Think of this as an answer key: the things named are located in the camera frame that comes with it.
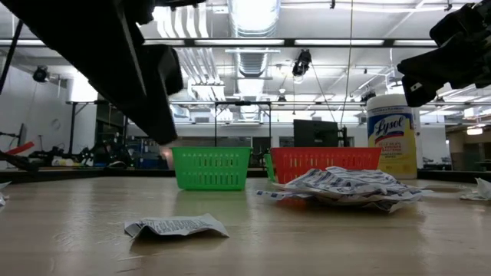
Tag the black background robot arm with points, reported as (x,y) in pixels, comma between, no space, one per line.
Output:
(57,153)

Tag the glowing ceiling lamp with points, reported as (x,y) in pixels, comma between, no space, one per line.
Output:
(474,130)

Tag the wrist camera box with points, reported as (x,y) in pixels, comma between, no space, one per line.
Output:
(458,25)
(180,3)

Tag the black background rig frame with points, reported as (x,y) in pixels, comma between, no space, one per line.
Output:
(242,103)

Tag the black computer monitor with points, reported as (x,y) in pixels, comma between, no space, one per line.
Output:
(316,133)

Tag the white packet at right edge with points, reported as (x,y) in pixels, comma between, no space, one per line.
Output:
(484,188)

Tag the red plastic mesh basket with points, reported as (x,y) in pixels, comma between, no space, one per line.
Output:
(326,159)

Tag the black red background device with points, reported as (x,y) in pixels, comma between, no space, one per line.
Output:
(21,147)

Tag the black overhead camera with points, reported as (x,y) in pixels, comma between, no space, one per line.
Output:
(302,63)

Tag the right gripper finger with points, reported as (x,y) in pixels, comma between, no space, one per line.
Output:
(422,80)

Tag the Lysol wipes canister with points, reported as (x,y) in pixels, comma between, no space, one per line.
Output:
(391,145)

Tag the black overhead light bar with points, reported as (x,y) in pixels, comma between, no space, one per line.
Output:
(289,42)

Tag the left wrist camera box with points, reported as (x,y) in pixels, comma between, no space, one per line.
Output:
(180,3)

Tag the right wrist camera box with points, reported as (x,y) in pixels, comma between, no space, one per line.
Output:
(458,25)

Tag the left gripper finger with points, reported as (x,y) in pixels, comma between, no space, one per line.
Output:
(134,107)
(163,119)

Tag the black ceiling spotlight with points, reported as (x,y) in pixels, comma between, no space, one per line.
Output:
(368,96)
(40,74)

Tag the green plastic mesh basket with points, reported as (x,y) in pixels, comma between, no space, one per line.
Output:
(211,168)
(269,166)

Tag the round silver air duct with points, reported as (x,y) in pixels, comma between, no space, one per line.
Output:
(253,23)

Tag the dark equipment rack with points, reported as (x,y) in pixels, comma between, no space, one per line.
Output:
(109,132)

